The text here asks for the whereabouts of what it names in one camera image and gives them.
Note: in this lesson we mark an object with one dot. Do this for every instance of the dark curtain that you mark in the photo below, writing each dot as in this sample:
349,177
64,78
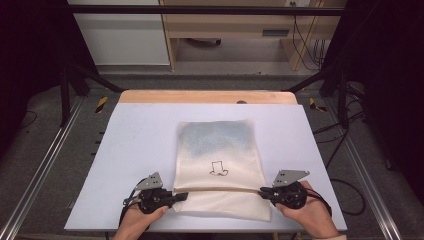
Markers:
30,50
386,66

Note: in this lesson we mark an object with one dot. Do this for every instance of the aluminium floor rail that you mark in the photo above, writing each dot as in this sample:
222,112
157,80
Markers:
40,166
363,173

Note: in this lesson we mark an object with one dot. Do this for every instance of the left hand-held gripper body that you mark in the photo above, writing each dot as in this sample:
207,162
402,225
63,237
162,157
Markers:
153,196

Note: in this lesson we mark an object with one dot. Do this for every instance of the cream mesh laundry bag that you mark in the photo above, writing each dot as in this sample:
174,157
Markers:
216,150

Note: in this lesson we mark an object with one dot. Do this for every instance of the black metal stand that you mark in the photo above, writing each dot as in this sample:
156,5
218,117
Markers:
342,100
65,100

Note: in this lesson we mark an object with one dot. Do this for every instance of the black horizontal frame bar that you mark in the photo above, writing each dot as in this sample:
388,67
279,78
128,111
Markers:
200,10

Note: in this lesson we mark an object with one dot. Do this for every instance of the yellow black floor tape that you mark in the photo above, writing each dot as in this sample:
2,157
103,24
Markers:
313,105
101,104

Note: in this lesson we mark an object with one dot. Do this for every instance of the grey desk label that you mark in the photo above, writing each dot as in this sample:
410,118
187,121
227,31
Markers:
275,32

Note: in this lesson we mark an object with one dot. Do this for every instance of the light wooden desk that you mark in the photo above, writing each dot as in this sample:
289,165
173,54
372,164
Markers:
233,26

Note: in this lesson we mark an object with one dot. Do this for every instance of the person's right hand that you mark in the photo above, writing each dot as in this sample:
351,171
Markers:
313,213

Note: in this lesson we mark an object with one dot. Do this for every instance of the white cabinet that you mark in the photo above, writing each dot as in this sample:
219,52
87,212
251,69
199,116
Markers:
123,40

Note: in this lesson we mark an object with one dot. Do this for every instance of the white foam mat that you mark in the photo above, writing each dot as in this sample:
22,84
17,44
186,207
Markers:
143,140

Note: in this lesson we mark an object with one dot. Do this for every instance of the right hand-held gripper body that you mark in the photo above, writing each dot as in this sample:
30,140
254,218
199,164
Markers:
290,196

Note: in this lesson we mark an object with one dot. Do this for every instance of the person's left hand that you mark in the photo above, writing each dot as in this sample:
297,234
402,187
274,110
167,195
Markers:
136,223

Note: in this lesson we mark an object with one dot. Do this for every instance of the wooden table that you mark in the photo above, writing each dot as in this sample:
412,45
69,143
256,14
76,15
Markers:
200,96

